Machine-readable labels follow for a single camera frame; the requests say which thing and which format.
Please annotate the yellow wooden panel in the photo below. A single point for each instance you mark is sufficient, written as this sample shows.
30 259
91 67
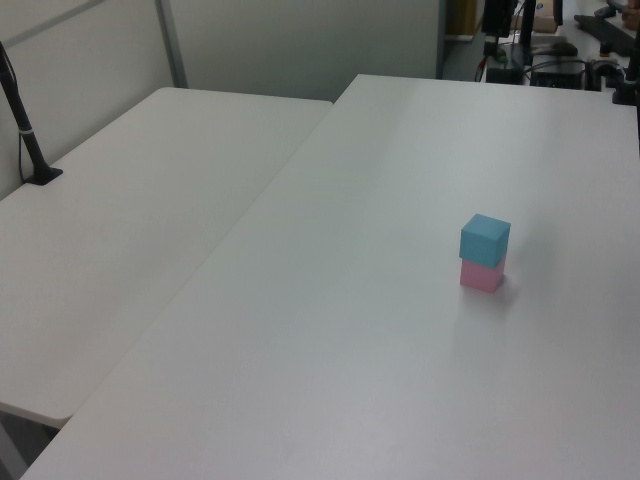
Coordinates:
459 17

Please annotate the black monitor stand pole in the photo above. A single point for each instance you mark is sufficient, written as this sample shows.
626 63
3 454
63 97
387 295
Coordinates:
527 25

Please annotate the black electronics box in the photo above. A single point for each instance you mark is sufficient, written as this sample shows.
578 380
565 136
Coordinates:
559 75

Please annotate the pink cube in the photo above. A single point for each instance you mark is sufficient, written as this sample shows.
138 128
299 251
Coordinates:
479 276

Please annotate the black camera stand pole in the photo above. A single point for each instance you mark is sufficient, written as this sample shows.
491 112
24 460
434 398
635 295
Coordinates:
20 117

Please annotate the black computer mouse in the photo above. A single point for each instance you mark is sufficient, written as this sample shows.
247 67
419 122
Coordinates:
556 48

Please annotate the grey partition frame post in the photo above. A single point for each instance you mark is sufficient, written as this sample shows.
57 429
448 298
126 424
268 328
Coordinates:
171 42

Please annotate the black stand base clamp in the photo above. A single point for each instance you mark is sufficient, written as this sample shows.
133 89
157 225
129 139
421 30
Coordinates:
44 176

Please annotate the small black box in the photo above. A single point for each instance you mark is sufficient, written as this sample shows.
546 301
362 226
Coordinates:
504 75

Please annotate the brown cardboard box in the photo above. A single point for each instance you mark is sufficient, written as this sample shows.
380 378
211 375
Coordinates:
546 14

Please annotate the black keyboard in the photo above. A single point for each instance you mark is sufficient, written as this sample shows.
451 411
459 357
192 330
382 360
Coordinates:
607 31

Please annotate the black table clamp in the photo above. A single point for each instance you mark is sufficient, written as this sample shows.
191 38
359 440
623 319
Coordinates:
629 80

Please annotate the blue cube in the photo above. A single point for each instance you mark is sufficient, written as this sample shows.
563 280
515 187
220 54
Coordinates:
481 242

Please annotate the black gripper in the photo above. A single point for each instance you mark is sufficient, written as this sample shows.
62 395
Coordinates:
498 16

